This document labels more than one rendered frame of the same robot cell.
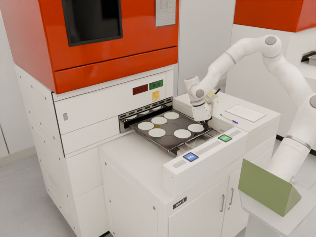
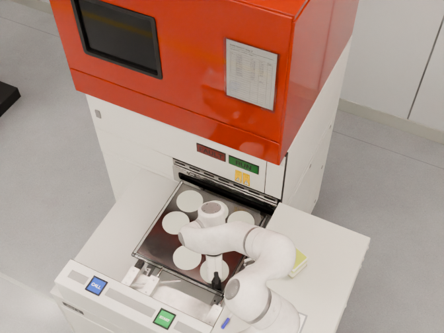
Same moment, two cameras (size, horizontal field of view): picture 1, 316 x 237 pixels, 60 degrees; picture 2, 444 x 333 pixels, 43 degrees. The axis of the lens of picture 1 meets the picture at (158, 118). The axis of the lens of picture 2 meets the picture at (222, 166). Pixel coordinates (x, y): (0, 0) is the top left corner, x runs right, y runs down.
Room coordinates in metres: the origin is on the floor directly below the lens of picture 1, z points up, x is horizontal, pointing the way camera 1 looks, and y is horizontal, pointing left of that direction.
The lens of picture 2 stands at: (1.12, -1.11, 2.68)
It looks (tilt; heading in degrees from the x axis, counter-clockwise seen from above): 52 degrees down; 67
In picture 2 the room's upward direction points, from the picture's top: 1 degrees counter-clockwise
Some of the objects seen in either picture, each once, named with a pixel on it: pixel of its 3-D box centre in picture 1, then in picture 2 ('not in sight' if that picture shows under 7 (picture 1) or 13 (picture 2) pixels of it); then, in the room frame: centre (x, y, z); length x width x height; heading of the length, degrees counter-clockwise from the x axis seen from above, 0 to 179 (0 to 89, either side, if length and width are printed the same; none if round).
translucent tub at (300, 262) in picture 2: (211, 98); (292, 261); (1.69, -0.36, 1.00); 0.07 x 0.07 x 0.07; 19
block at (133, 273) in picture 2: (184, 154); (130, 278); (1.18, -0.14, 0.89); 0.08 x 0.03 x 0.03; 40
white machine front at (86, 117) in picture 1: (123, 106); (182, 152); (1.52, 0.21, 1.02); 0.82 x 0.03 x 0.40; 130
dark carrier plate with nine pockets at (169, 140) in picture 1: (170, 127); (201, 234); (1.47, -0.08, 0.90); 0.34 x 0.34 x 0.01; 39
